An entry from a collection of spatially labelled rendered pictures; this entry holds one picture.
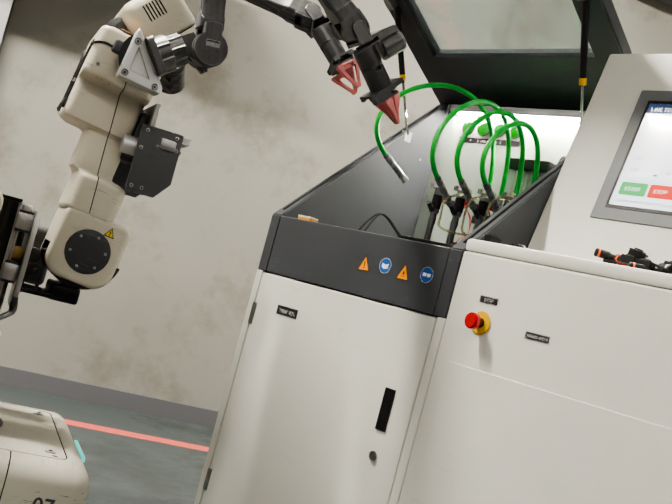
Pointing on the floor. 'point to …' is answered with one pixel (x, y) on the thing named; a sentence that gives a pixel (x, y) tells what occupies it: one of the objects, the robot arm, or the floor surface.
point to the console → (558, 349)
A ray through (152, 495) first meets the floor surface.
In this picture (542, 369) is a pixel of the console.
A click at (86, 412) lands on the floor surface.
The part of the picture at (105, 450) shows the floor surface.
